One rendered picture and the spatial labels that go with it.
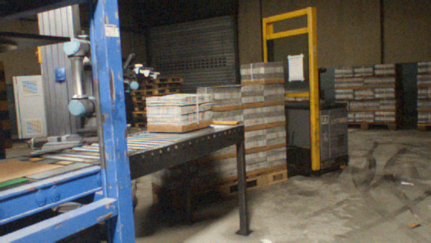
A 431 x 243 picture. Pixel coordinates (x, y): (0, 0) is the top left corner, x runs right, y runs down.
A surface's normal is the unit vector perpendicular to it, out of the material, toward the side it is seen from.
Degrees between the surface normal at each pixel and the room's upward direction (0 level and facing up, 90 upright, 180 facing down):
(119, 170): 90
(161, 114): 90
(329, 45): 90
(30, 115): 90
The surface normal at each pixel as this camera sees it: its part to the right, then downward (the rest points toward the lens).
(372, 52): -0.53, 0.11
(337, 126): 0.58, 0.05
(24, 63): 0.85, 0.01
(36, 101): 0.11, 0.09
